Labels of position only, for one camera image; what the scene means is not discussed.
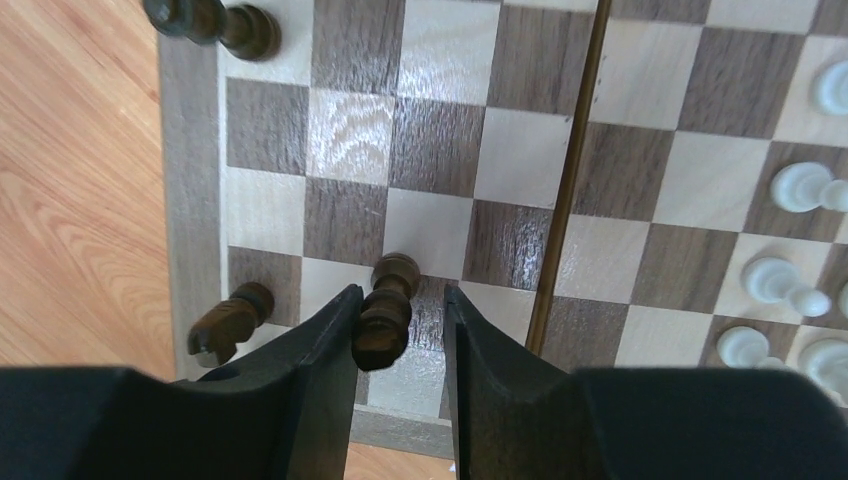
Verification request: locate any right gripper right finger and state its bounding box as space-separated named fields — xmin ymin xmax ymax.
xmin=443 ymin=287 xmax=610 ymax=479

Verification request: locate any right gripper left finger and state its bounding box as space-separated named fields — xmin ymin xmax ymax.
xmin=69 ymin=285 xmax=363 ymax=479

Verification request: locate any wooden folding chess board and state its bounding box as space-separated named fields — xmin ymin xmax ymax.
xmin=159 ymin=1 xmax=847 ymax=458

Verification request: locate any white chess pawn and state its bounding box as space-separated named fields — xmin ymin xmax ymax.
xmin=741 ymin=257 xmax=832 ymax=317
xmin=716 ymin=326 xmax=788 ymax=369
xmin=811 ymin=60 xmax=848 ymax=116
xmin=770 ymin=162 xmax=847 ymax=213

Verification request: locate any white chess rook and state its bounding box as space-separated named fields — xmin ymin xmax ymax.
xmin=798 ymin=339 xmax=847 ymax=403

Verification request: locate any dark chess piece on board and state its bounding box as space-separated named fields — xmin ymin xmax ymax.
xmin=141 ymin=0 xmax=281 ymax=62

